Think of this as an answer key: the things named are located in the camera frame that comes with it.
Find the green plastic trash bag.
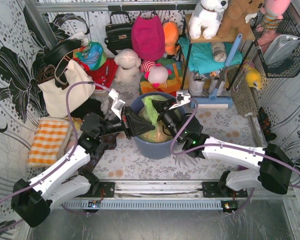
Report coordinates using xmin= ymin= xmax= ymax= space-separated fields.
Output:
xmin=138 ymin=95 xmax=172 ymax=143

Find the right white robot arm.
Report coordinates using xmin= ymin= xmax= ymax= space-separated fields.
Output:
xmin=152 ymin=99 xmax=293 ymax=196

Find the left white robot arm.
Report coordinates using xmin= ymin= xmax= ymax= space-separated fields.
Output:
xmin=11 ymin=106 xmax=155 ymax=228

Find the blue trash bin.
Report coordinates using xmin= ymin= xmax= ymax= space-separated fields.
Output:
xmin=130 ymin=92 xmax=175 ymax=160

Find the magenta felt bag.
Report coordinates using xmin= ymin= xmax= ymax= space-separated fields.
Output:
xmin=131 ymin=14 xmax=165 ymax=61

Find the cream canvas tote bag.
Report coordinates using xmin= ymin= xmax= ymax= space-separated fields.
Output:
xmin=37 ymin=60 xmax=96 ymax=118

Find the dark patterned necktie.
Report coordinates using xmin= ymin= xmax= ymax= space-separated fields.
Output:
xmin=88 ymin=133 xmax=118 ymax=171

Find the pink pig plush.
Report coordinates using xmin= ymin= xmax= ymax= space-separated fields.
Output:
xmin=140 ymin=60 xmax=172 ymax=88

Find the blue floor squeegee head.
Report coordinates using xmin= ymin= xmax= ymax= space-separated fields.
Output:
xmin=194 ymin=96 xmax=234 ymax=109

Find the white fluffy plush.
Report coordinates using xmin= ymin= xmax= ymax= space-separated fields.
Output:
xmin=114 ymin=48 xmax=141 ymax=84

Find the red garment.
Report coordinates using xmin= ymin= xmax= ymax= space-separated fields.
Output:
xmin=85 ymin=58 xmax=118 ymax=88

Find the teal cloth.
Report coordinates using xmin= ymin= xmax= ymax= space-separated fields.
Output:
xmin=178 ymin=37 xmax=243 ymax=74

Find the orange checkered towel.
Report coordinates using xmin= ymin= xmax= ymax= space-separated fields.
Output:
xmin=28 ymin=117 xmax=72 ymax=167

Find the colourful silk scarf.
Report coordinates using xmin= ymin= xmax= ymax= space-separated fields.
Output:
xmin=72 ymin=41 xmax=107 ymax=71

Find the orange plush toy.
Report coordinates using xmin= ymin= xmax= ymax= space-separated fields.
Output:
xmin=162 ymin=21 xmax=180 ymax=55

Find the black leather handbag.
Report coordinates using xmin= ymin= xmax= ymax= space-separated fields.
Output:
xmin=104 ymin=11 xmax=134 ymax=56

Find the yellow plush toy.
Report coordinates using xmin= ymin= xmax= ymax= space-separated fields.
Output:
xmin=243 ymin=63 xmax=262 ymax=91

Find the black hat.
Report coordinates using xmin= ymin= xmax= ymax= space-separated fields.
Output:
xmin=44 ymin=39 xmax=82 ymax=65

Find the white plush dog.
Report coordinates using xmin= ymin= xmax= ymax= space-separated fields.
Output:
xmin=189 ymin=0 xmax=229 ymax=40

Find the brown teddy bear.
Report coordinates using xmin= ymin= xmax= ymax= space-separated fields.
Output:
xmin=217 ymin=0 xmax=265 ymax=41

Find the wooden shelf board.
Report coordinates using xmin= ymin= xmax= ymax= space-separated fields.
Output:
xmin=184 ymin=13 xmax=256 ymax=44

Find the silver foil pouch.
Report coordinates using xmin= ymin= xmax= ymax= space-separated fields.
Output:
xmin=263 ymin=34 xmax=300 ymax=65

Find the pink plush toy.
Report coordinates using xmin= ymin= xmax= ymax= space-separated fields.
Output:
xmin=260 ymin=0 xmax=291 ymax=25

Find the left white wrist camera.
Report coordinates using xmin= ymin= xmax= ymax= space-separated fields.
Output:
xmin=108 ymin=88 xmax=126 ymax=120

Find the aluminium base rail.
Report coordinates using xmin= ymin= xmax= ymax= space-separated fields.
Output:
xmin=27 ymin=178 xmax=297 ymax=201

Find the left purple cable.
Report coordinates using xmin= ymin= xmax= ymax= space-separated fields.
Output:
xmin=0 ymin=81 xmax=113 ymax=233

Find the black wire basket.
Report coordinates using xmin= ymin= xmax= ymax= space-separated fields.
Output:
xmin=251 ymin=12 xmax=300 ymax=78

